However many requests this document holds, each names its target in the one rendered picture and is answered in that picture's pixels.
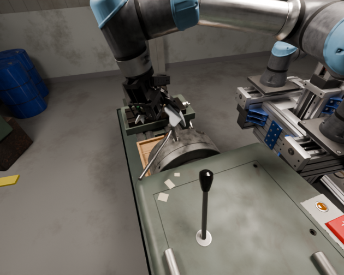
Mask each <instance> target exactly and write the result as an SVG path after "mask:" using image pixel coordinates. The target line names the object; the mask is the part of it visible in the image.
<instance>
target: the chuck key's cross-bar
mask: <svg viewBox="0 0 344 275"><path fill-rule="evenodd" d="M172 132H173V131H172V130H169V132H168V135H167V137H166V138H165V140H164V141H163V143H162V144H161V145H160V147H159V149H158V150H157V151H156V153H155V154H154V155H153V157H152V158H151V160H150V161H149V163H148V164H147V166H146V167H145V168H144V170H143V171H142V173H141V174H140V176H139V177H138V180H140V181H141V180H142V179H143V178H144V176H145V175H146V173H147V172H148V170H149V168H150V167H151V165H152V164H153V162H154V161H155V160H156V158H157V157H158V155H159V154H160V152H161V150H162V149H163V147H164V146H165V144H166V143H167V142H168V140H169V138H170V136H171V134H172Z"/></svg>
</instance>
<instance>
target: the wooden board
mask: <svg viewBox="0 0 344 275"><path fill-rule="evenodd" d="M163 138H164V135H162V136H158V137H154V138H151V139H147V140H144V141H139V142H137V147H138V150H139V154H140V157H141V162H142V164H143V168H145V167H146V166H147V164H148V157H149V154H150V152H151V150H152V149H153V147H154V146H155V145H156V144H157V143H158V142H159V141H160V140H162V139H163ZM150 175H151V173H150V170H148V172H147V173H146V175H145V176H150Z"/></svg>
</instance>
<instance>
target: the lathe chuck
mask: <svg viewBox="0 0 344 275"><path fill-rule="evenodd" d="M176 133H177V137H179V138H180V141H179V142H178V143H173V142H172V139H173V137H172V136H170V138H169V140H168V142H167V143H166V144H165V146H164V147H163V149H162V150H161V152H160V154H159V155H158V157H157V158H156V160H155V161H154V162H153V164H152V165H151V167H150V168H149V169H150V173H151V175H153V173H154V170H155V168H156V167H157V165H158V164H159V163H160V162H161V161H162V160H163V159H164V158H165V157H166V156H167V155H169V154H170V153H171V152H173V151H175V150H177V149H179V148H181V147H183V146H187V145H190V144H196V143H207V144H211V145H214V146H215V144H214V143H213V142H212V140H211V139H210V138H209V136H208V135H207V134H206V133H205V132H203V131H201V133H202V134H198V133H197V132H196V130H195V129H184V130H179V131H177V132H176ZM165 138H166V137H164V138H163V139H162V140H160V141H159V142H158V143H157V144H156V145H155V146H154V147H153V149H152V150H151V152H150V154H149V157H148V162H149V161H150V160H151V158H152V157H153V155H154V154H155V153H156V151H157V150H158V149H159V147H160V145H161V144H162V143H163V141H164V140H165ZM215 147H216V146H215Z"/></svg>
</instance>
